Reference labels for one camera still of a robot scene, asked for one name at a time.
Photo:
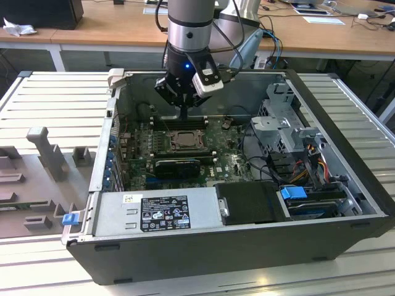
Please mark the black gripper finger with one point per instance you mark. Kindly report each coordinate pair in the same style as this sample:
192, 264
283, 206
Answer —
166, 91
197, 102

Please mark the silver CPU with green edge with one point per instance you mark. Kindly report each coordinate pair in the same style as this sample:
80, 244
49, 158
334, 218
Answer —
188, 139

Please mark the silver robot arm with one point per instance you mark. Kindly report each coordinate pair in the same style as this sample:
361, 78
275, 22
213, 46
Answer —
189, 15

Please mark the RAM slot with white clips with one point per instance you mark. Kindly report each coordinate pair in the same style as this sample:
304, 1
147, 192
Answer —
169, 120
169, 124
185, 156

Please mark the coin cell battery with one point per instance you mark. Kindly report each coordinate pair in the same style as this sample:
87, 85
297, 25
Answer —
226, 124

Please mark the white plastic case latch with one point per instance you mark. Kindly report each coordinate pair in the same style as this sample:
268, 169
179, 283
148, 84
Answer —
116, 77

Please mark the white paper sheet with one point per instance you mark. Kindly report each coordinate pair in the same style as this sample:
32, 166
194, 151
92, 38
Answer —
311, 11
154, 10
324, 20

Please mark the wooden desk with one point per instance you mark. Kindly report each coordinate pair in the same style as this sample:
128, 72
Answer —
123, 27

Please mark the black graphics card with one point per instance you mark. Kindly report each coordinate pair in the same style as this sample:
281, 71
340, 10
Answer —
177, 169

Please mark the pale blue teach pendant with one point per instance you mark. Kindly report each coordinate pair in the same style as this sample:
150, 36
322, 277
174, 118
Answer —
249, 52

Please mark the green motherboard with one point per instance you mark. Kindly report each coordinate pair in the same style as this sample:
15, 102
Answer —
226, 168

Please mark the small white labelled box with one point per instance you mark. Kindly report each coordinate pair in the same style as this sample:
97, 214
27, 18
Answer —
260, 63

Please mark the silver metal drive cage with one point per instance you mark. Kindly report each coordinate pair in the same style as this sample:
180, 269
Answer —
271, 123

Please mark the black plastic shroud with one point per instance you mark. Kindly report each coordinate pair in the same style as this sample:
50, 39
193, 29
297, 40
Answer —
247, 203

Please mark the silver power supply unit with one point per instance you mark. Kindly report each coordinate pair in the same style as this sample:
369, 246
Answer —
117, 212

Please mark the black box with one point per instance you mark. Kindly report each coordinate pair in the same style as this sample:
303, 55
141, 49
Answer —
40, 12

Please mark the hard disk drive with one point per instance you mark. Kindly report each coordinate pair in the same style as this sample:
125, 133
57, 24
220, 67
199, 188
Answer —
308, 209

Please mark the crumpled white paper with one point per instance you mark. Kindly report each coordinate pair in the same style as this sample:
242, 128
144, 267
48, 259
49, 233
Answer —
18, 29

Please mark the blue case latch tab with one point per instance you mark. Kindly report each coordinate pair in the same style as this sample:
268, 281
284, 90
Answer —
70, 219

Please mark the black PC case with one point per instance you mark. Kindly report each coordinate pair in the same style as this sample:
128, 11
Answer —
216, 262

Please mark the gray parts rack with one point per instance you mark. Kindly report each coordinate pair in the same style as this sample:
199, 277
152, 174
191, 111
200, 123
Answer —
31, 182

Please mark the white power adapter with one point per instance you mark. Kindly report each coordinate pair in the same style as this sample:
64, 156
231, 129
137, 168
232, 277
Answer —
365, 15

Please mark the green RAM stick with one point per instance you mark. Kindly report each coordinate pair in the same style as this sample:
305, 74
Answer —
15, 208

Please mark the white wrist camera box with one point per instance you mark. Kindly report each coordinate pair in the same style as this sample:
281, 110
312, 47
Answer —
206, 84

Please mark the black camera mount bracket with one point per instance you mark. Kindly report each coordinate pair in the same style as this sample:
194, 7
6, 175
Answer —
211, 61

